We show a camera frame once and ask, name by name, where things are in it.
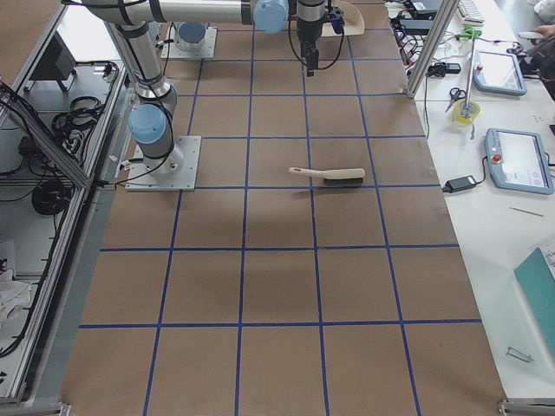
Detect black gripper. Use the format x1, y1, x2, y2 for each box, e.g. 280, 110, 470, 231
300, 39, 319, 77

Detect beige plastic dustpan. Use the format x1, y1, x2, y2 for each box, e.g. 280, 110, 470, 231
324, 0, 365, 36

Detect white hand brush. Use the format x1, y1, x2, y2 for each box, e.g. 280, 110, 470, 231
288, 166, 366, 186

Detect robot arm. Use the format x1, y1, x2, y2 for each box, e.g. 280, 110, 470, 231
106, 22, 183, 177
63, 1, 333, 77

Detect green clamp tool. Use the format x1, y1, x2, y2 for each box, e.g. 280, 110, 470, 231
454, 24, 482, 40

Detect yellow tape roll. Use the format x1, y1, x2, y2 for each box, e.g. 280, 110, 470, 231
451, 100, 481, 126

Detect metal rod stand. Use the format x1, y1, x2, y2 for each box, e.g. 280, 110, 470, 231
460, 39, 476, 140

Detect far teach pendant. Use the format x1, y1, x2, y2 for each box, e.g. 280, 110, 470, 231
473, 50, 527, 96

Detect teach pendant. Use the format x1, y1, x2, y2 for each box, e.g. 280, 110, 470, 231
473, 50, 527, 96
484, 128, 554, 195

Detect black power adapter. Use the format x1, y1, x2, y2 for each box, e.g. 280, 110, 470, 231
442, 175, 477, 193

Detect near teach pendant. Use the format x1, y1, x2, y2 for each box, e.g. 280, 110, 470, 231
484, 128, 554, 195

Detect teal notebook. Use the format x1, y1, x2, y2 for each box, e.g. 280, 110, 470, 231
514, 247, 554, 355

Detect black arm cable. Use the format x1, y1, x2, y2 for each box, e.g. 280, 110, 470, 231
287, 0, 348, 71

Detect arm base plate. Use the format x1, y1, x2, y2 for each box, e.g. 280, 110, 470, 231
160, 22, 218, 61
124, 136, 202, 192

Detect aluminium frame post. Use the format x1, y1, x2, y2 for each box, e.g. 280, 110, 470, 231
405, 0, 459, 99

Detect black handled scissors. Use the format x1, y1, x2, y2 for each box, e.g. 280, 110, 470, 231
445, 88, 466, 113

